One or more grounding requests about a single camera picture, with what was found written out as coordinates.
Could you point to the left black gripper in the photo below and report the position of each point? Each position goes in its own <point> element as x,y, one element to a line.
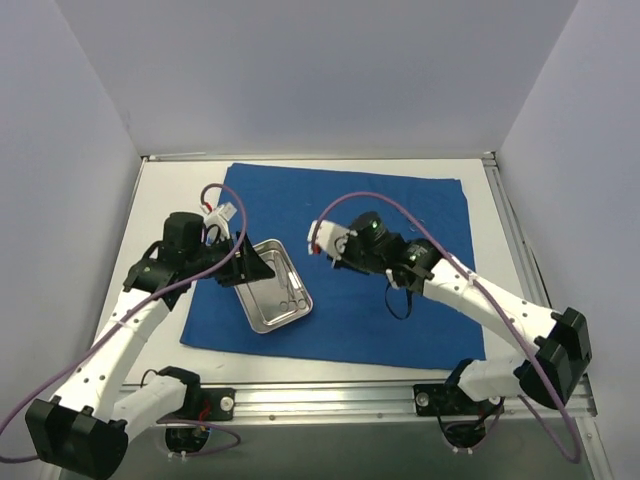
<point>240,260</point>

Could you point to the steel instrument tray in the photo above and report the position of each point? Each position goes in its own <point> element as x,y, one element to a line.
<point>273,303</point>

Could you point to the steel forceps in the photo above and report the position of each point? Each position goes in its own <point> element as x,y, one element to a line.
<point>416,225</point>

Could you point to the blue surgical cloth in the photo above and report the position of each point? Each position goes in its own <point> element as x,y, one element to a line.
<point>353,317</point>

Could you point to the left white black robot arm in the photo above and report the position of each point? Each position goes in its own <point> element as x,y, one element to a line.
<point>86,426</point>

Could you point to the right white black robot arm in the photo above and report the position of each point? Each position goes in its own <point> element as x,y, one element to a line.
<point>552,348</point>

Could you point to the steel clamp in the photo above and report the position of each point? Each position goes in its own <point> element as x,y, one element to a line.
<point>289,282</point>

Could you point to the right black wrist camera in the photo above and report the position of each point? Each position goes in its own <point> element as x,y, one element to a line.
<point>367,234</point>

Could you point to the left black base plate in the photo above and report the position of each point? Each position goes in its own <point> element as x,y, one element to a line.
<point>209,404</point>

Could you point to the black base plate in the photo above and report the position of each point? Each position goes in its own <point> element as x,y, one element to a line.
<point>209,404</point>
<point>440,399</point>

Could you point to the aluminium front rail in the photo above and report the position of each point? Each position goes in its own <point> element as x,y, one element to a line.
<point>327,403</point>

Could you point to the aluminium rail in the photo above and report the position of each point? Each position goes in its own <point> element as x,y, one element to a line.
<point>526,267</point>
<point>327,403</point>

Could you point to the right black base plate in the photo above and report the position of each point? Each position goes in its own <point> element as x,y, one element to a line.
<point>440,399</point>

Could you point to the aluminium right side rail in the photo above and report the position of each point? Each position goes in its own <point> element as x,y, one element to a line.
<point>526,267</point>

